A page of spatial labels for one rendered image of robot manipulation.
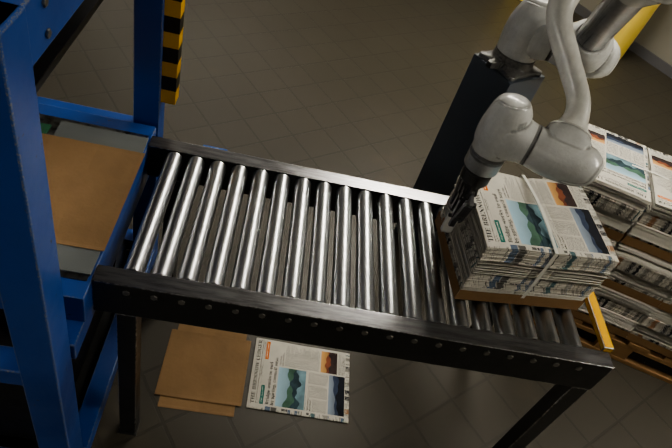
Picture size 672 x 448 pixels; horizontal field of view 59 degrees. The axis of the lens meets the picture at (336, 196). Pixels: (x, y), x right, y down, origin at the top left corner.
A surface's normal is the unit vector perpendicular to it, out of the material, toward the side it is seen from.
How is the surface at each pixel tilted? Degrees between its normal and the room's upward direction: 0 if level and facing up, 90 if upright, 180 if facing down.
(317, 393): 1
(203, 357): 0
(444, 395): 0
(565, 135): 28
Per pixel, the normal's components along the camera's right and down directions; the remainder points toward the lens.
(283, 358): 0.26, -0.69
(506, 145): -0.31, 0.59
